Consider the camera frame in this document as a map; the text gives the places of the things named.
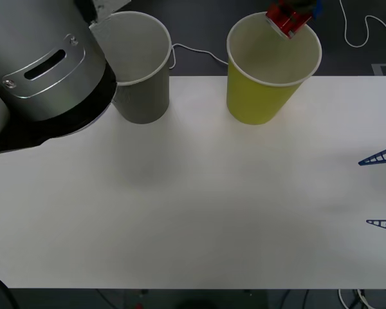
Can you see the yellow-green plastic waste bin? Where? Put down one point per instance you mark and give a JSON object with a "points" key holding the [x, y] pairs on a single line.
{"points": [[254, 99]]}

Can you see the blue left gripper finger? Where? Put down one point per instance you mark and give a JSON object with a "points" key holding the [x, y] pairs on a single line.
{"points": [[317, 9]]}

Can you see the silver and black left arm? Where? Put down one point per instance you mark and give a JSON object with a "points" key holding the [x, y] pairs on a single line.
{"points": [[45, 64]]}

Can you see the red drink can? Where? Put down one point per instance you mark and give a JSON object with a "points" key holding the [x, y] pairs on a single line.
{"points": [[288, 22]]}

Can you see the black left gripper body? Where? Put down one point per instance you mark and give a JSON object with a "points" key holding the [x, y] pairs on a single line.
{"points": [[300, 4]]}

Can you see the grey plastic waste bin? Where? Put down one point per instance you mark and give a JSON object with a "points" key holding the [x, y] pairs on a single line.
{"points": [[148, 103]]}

